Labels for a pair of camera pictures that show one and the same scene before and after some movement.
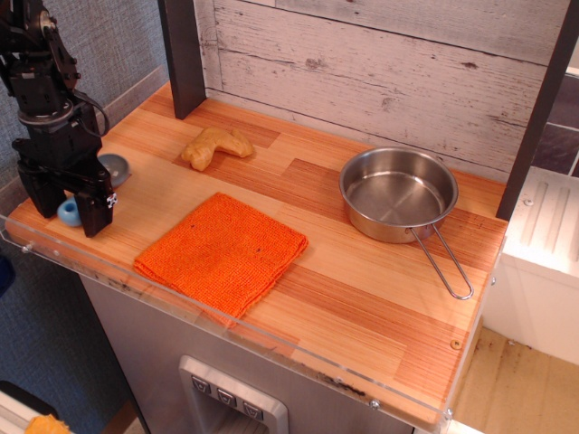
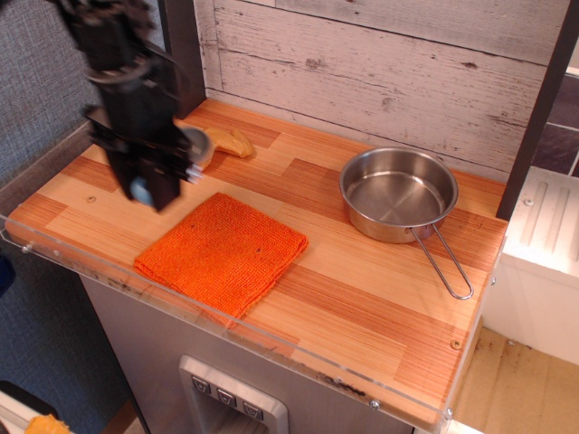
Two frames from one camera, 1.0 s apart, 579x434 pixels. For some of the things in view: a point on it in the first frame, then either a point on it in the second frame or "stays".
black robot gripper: x=70 y=155 to x=138 y=121
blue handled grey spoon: x=118 y=171 to x=190 y=167
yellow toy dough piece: x=204 y=144 stays
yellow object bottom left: x=46 y=424 stays
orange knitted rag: x=222 y=253 stays
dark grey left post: x=182 y=42 stays
